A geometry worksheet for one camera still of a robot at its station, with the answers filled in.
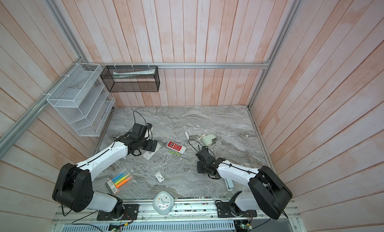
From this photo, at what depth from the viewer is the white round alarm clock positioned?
73cm

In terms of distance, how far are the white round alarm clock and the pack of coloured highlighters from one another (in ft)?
0.62

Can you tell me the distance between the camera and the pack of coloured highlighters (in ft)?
2.66
